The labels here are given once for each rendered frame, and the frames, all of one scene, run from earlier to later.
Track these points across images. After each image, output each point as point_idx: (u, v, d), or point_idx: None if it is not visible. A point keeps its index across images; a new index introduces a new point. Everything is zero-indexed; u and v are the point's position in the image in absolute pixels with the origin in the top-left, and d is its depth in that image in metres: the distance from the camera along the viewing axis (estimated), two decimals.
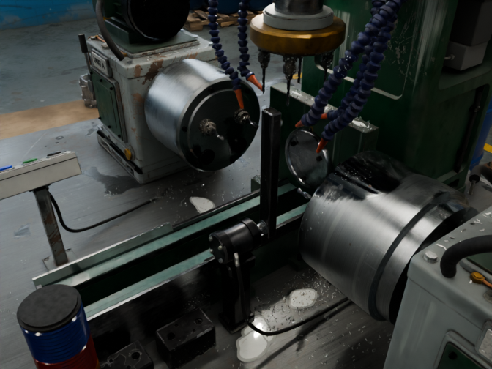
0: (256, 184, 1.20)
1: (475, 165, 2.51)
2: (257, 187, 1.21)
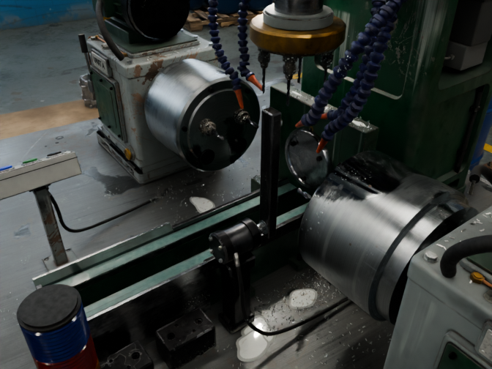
0: (256, 184, 1.20)
1: (475, 165, 2.51)
2: (257, 187, 1.21)
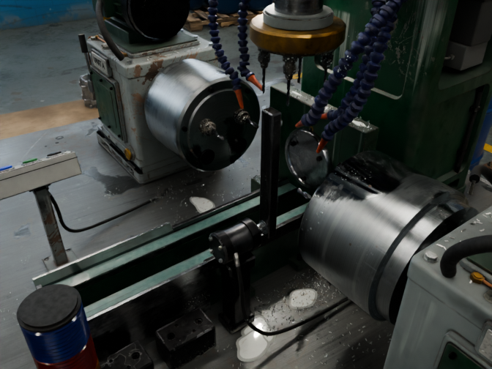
0: (256, 184, 1.20)
1: (475, 165, 2.51)
2: (257, 187, 1.21)
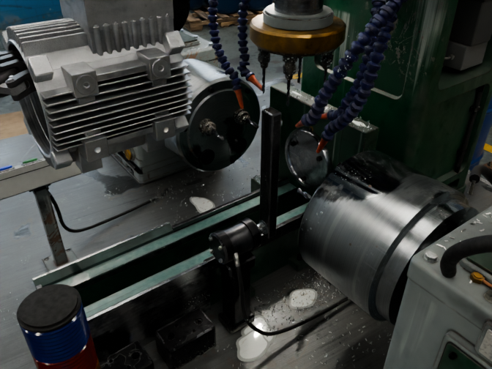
0: (256, 184, 1.20)
1: (475, 165, 2.51)
2: (257, 187, 1.21)
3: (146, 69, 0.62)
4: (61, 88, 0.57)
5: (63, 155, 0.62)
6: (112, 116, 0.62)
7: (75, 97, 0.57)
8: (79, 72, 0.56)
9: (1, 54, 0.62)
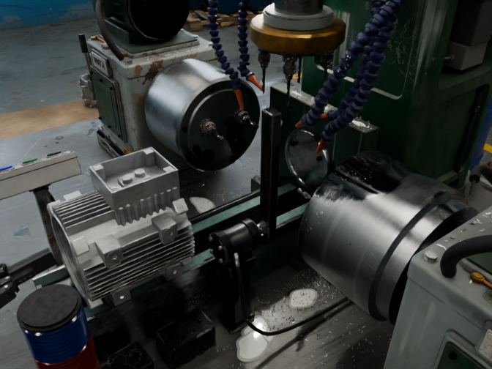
0: (256, 184, 1.20)
1: (475, 165, 2.51)
2: (257, 187, 1.21)
3: (159, 234, 0.80)
4: (94, 258, 0.76)
5: (95, 300, 0.80)
6: (132, 271, 0.80)
7: (106, 266, 0.75)
8: (109, 250, 0.74)
9: None
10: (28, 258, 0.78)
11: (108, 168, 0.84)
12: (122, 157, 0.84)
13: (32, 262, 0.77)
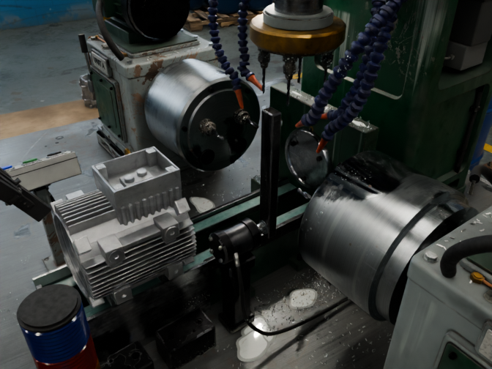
0: (256, 184, 1.20)
1: (475, 165, 2.51)
2: (257, 187, 1.21)
3: (161, 233, 0.80)
4: (97, 258, 0.76)
5: (97, 299, 0.81)
6: (135, 270, 0.80)
7: (107, 266, 0.75)
8: (111, 249, 0.74)
9: None
10: (35, 195, 0.80)
11: (110, 168, 0.84)
12: (124, 157, 0.85)
13: (37, 200, 0.79)
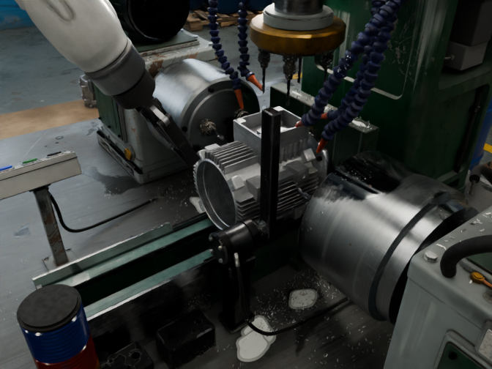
0: None
1: (475, 165, 2.51)
2: None
3: (294, 176, 0.95)
4: (246, 194, 0.91)
5: None
6: None
7: (256, 200, 0.90)
8: None
9: None
10: (189, 146, 0.95)
11: (247, 123, 0.99)
12: (258, 113, 0.99)
13: (192, 149, 0.94)
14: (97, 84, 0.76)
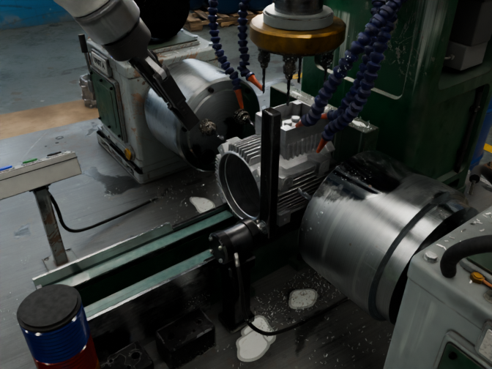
0: None
1: (475, 165, 2.51)
2: None
3: (315, 168, 0.98)
4: None
5: None
6: (294, 198, 0.98)
7: (280, 190, 0.93)
8: (285, 176, 0.92)
9: None
10: (187, 106, 0.90)
11: None
12: (278, 107, 1.02)
13: (191, 110, 0.90)
14: (88, 31, 0.71)
